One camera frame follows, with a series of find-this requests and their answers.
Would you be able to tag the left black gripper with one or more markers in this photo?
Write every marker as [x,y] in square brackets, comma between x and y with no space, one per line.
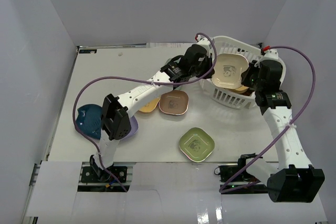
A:
[206,66]

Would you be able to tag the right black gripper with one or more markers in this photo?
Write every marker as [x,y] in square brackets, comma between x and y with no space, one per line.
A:
[245,81]

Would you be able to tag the orange square panda plate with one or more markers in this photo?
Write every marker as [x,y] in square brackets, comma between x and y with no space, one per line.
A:
[240,90]

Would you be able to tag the cream square panda plate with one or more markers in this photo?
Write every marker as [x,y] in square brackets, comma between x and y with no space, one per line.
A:
[228,69]

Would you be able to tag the brown square plate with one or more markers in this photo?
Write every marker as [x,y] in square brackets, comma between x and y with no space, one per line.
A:
[174,102]

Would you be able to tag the yellow square panda plate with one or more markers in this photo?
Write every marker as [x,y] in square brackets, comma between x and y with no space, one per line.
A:
[149,107]

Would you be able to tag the green square panda plate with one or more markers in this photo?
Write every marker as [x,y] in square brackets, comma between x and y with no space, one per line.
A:
[196,144]

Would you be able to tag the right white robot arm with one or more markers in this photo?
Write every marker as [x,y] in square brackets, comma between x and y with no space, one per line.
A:
[295,179]

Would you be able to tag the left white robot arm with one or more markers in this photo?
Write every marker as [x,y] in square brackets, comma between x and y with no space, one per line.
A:
[117,111]

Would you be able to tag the white plastic basket bin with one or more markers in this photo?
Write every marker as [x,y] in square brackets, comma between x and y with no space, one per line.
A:
[236,95]

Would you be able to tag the teal rectangular plate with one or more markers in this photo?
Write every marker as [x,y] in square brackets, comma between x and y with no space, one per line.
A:
[174,59]

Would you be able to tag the papers at table back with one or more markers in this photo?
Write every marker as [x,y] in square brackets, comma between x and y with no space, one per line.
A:
[168,45]

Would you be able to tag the purple square panda plate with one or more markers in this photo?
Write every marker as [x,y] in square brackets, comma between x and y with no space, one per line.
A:
[134,128]

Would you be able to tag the black label sticker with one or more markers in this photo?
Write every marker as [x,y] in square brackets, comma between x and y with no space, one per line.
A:
[87,51]

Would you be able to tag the dark blue leaf dish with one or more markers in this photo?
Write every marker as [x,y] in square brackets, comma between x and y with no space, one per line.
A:
[89,120]

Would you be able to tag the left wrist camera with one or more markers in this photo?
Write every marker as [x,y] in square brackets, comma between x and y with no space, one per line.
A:
[204,41]

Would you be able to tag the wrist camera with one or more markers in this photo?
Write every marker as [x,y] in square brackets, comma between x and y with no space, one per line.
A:
[269,54]
[204,41]

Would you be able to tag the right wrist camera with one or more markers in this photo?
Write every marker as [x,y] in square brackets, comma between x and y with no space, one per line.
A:
[269,54]

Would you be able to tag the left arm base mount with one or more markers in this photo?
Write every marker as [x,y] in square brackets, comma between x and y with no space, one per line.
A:
[90,182]

